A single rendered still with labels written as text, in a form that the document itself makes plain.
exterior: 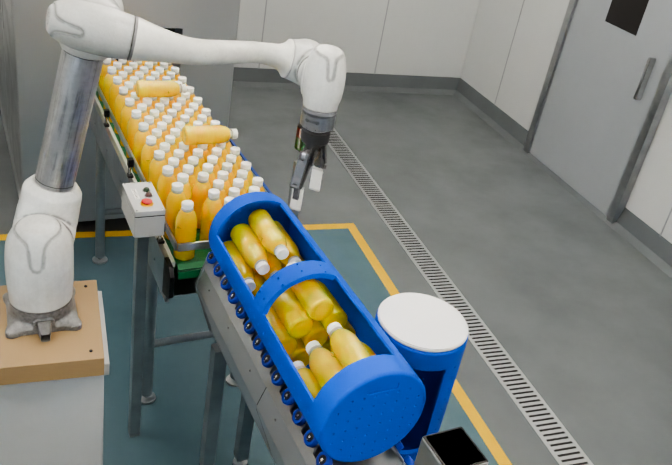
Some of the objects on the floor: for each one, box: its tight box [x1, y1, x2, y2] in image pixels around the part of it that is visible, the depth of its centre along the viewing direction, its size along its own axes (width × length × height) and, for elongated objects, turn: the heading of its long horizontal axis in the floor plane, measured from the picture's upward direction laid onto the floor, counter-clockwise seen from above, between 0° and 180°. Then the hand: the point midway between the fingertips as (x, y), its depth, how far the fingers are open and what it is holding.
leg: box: [233, 394, 254, 465], centre depth 279 cm, size 6×6×63 cm
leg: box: [199, 343, 227, 465], centre depth 272 cm, size 6×6×63 cm
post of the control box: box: [128, 237, 149, 437], centre depth 274 cm, size 4×4×100 cm
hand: (305, 195), depth 200 cm, fingers open, 13 cm apart
